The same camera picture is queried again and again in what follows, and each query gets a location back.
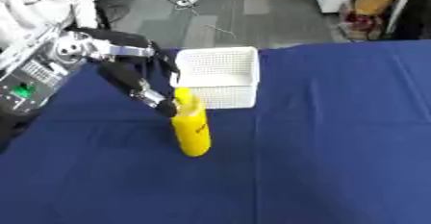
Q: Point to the person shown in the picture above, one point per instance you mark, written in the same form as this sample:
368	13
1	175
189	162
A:
39	0

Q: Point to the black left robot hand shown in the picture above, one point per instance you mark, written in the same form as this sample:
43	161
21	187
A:
127	74

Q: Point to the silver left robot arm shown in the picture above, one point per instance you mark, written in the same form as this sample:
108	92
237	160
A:
35	70

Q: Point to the yellow bottle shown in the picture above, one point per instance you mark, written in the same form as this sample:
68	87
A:
192	128

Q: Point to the white plastic basket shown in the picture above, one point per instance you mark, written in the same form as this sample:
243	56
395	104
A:
219	74

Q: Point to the white power strip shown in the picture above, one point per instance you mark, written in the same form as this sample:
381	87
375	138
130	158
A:
187	1

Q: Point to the yellow and red bag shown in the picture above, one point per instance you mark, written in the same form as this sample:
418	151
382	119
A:
373	3

